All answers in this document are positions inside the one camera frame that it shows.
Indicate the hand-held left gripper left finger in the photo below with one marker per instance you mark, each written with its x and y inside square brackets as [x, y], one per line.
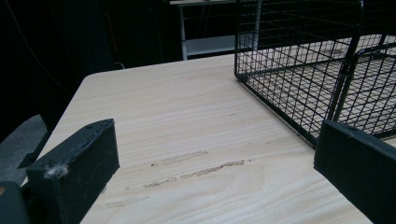
[74, 174]

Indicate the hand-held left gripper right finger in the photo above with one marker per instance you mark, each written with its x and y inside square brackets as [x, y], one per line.
[358, 165]

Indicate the white metal shelf frame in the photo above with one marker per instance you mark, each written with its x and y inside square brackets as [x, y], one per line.
[211, 43]

